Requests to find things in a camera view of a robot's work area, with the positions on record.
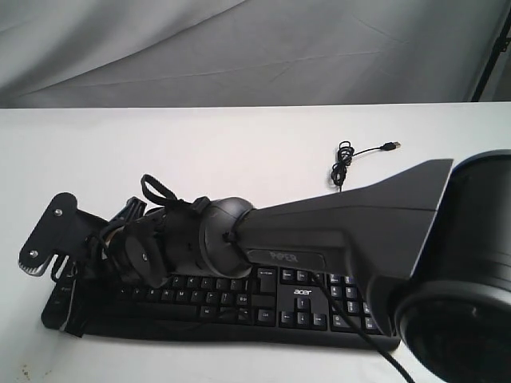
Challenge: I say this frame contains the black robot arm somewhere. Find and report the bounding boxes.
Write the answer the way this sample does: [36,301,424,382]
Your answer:
[66,150,510,382]

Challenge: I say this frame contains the black stand pole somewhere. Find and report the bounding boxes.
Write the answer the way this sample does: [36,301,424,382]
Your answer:
[470,22,510,102]

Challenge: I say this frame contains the black acer keyboard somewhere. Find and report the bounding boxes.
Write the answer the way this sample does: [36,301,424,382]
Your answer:
[40,267,402,353]

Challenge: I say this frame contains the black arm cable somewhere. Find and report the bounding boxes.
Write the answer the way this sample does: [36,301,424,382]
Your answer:
[307,270,424,383]

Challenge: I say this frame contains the black USB cable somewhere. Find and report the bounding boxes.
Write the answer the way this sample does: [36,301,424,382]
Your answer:
[329,140,402,192]

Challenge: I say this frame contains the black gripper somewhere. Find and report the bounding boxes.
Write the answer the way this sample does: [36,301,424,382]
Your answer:
[58,211,172,338]

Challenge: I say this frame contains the grey backdrop cloth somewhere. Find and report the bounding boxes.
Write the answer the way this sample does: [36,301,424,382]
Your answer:
[1,1,510,109]

